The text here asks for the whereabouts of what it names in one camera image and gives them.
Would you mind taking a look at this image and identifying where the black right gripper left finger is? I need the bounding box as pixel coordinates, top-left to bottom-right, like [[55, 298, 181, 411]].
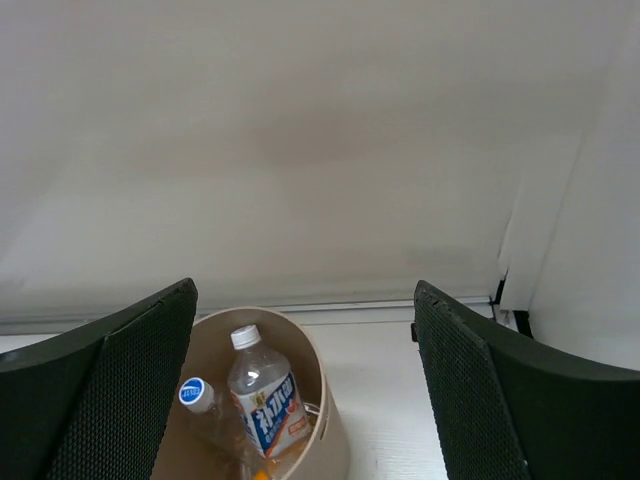
[[1, 278, 198, 479]]

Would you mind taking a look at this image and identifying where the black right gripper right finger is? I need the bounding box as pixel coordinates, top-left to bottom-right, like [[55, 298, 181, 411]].
[[413, 280, 639, 479]]

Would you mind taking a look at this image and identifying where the clear unlabelled plastic bottle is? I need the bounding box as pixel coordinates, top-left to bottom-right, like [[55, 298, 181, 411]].
[[178, 377, 251, 466]]

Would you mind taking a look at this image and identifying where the white orange label plastic bottle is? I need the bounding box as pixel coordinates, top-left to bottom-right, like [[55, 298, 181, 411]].
[[227, 324, 312, 460]]

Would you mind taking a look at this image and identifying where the tan cylindrical bin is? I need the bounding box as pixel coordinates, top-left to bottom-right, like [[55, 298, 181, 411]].
[[151, 307, 350, 480]]

